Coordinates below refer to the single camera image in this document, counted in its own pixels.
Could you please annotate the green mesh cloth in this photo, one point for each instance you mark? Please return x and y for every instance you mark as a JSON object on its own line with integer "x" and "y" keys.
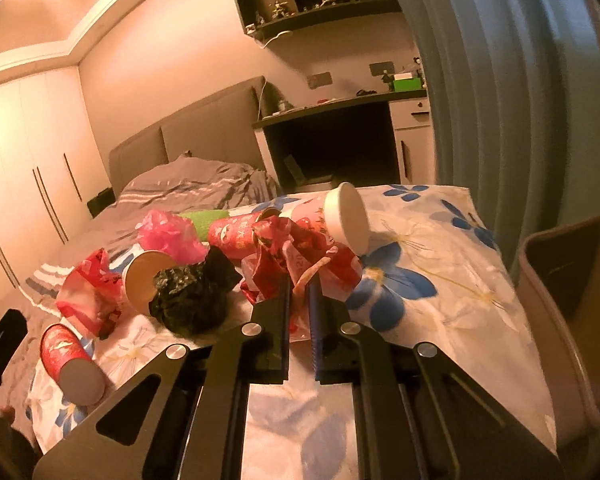
{"x": 205, "y": 217}

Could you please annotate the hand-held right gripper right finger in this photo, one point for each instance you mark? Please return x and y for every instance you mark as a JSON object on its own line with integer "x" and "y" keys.
{"x": 314, "y": 330}

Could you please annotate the grey curtain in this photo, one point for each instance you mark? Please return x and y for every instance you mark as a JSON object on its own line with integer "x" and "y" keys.
{"x": 505, "y": 110}

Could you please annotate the green box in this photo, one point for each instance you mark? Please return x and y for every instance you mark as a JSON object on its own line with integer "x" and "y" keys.
{"x": 407, "y": 84}

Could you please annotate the red plastic bag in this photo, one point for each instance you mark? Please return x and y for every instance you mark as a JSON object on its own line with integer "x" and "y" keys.
{"x": 280, "y": 250}

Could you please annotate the white wardrobe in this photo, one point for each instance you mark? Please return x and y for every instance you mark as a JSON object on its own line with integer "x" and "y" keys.
{"x": 20, "y": 160}

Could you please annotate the pink plastic bag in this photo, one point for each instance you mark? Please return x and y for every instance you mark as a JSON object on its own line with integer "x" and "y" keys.
{"x": 167, "y": 235}

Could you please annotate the grey striped duvet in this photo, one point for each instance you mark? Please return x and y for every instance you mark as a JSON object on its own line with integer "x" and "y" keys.
{"x": 190, "y": 180}

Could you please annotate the beige trash bin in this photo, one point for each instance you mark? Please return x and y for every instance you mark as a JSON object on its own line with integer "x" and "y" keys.
{"x": 545, "y": 320}

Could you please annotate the grey wall socket plate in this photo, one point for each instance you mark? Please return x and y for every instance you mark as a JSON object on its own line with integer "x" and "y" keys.
{"x": 381, "y": 68}
{"x": 320, "y": 80}

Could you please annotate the floral blanket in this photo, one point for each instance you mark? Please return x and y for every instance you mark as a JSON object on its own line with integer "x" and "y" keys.
{"x": 430, "y": 300}

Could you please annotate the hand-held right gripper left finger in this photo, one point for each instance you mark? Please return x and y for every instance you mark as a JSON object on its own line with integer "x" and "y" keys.
{"x": 275, "y": 340}

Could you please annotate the dark topped desk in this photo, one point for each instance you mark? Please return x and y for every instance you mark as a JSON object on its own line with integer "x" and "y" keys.
{"x": 330, "y": 103}

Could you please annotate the grey padded headboard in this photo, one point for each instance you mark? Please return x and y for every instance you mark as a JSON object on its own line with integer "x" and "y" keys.
{"x": 205, "y": 130}

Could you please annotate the crumpled black plastic bag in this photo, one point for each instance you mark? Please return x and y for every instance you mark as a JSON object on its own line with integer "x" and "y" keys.
{"x": 190, "y": 300}

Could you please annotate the black bedside object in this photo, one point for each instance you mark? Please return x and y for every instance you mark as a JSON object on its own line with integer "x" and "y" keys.
{"x": 100, "y": 203}

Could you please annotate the paper cup with white inside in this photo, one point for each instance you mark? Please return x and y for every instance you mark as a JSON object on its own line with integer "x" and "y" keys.
{"x": 142, "y": 280}

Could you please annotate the red and pink wrapper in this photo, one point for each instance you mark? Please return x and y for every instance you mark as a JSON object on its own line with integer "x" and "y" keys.
{"x": 85, "y": 295}

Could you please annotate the red paper cup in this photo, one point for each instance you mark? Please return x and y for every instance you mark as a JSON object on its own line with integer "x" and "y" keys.
{"x": 62, "y": 355}
{"x": 230, "y": 237}

